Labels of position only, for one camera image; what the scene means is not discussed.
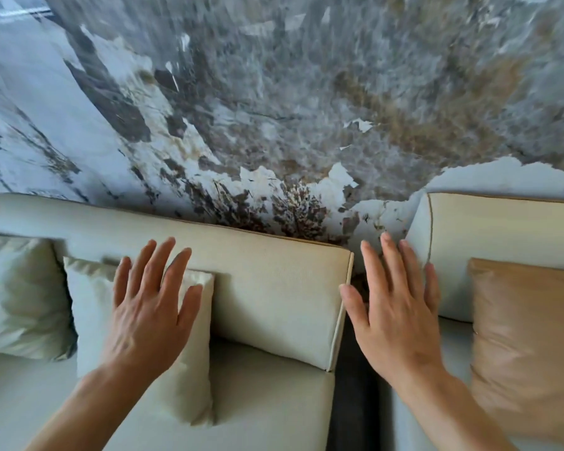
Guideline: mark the person's left little finger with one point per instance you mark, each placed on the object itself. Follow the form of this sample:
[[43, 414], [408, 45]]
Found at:
[[121, 281]]

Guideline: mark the cream fabric sofa section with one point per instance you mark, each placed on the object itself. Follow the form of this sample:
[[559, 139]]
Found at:
[[272, 295], [498, 225]]

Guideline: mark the person's left hand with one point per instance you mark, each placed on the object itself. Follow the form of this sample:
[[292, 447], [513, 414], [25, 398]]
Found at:
[[143, 324]]

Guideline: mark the person's left middle finger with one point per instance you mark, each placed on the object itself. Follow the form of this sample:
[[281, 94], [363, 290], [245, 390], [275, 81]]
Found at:
[[159, 265]]

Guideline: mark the person's right thumb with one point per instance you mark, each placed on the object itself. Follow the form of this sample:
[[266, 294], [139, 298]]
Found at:
[[354, 307]]

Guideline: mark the person's right forearm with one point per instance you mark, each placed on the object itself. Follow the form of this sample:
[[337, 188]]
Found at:
[[449, 415]]

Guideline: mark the pale grey throw pillow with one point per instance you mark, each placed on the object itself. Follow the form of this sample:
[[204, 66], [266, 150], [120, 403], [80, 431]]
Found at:
[[19, 295]]

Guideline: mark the person's right middle finger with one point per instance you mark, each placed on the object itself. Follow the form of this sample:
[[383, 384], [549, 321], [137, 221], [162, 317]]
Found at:
[[392, 262]]

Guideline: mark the person's left forearm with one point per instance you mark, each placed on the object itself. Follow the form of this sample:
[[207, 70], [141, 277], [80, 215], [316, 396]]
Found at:
[[94, 413]]

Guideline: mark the person's left thumb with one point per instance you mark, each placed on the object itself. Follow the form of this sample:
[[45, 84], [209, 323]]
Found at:
[[191, 309]]

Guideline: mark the tan throw pillow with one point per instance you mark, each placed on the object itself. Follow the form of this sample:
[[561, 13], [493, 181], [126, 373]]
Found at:
[[531, 338]]

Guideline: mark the white square throw pillow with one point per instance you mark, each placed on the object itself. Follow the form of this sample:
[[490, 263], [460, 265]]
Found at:
[[192, 371]]

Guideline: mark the person's right hand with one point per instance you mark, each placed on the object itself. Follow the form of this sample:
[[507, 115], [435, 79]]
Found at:
[[397, 328]]

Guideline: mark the person's right little finger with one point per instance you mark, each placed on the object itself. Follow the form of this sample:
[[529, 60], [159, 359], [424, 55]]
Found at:
[[431, 288]]

